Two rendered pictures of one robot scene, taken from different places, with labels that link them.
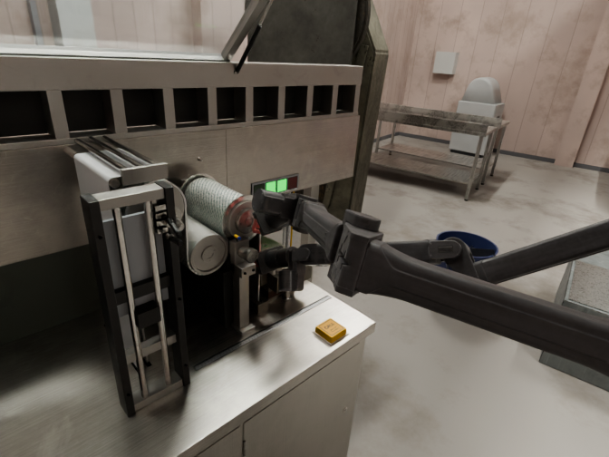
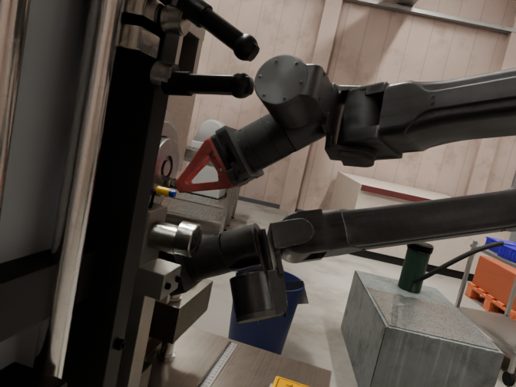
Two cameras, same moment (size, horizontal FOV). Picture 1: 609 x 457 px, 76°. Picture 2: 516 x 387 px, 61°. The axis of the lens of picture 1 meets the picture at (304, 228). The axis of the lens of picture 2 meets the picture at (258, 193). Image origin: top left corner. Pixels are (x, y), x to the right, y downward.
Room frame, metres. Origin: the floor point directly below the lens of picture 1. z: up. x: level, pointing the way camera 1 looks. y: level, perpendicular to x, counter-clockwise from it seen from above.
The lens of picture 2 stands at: (0.49, 0.36, 1.31)
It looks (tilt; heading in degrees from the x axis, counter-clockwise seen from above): 7 degrees down; 327
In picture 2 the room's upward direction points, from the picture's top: 12 degrees clockwise
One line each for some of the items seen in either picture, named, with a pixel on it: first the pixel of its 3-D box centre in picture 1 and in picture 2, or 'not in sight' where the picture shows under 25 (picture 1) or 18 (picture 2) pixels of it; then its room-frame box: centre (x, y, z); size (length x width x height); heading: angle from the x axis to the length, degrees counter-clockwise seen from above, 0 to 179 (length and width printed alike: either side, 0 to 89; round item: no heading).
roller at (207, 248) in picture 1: (188, 238); not in sight; (1.03, 0.35, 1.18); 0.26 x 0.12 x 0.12; 45
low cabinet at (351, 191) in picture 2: not in sight; (404, 219); (5.11, -5.52, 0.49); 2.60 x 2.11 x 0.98; 145
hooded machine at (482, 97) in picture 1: (478, 116); (210, 158); (7.88, -3.25, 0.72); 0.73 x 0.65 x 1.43; 55
